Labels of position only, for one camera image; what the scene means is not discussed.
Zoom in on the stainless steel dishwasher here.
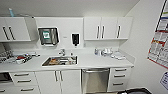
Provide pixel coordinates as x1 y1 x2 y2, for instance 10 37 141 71
81 67 111 94

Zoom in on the white drawer stack beside dishwasher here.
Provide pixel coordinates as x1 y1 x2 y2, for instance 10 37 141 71
107 66 130 93

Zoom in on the black soap dispenser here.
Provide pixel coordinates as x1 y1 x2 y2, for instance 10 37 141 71
71 32 81 47

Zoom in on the small bottle with blue label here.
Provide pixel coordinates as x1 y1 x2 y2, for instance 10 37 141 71
93 47 100 56

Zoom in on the chrome sink faucet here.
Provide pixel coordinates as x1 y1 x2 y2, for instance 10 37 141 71
57 48 67 57

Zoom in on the stainless steel sink basin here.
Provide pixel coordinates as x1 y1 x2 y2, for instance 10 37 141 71
41 55 79 68

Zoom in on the white dish cloth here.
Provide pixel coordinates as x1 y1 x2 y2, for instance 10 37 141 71
111 52 127 61

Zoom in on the steel paper towel dispenser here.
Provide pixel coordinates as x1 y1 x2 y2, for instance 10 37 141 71
37 26 60 47

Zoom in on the white drawer stack beside microwave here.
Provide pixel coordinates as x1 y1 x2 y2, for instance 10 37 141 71
8 70 41 94

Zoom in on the light blue bottle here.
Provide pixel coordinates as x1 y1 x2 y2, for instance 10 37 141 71
7 7 16 19

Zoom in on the black built-in microwave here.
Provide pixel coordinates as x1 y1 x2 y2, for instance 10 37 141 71
0 72 13 84

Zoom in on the white wide wall cabinet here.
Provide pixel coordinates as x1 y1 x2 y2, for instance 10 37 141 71
82 16 134 41

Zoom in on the large colourful wall poster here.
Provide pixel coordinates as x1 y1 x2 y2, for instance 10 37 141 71
147 5 168 70

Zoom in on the small round-print wall poster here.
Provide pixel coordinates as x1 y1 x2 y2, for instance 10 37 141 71
159 71 168 89

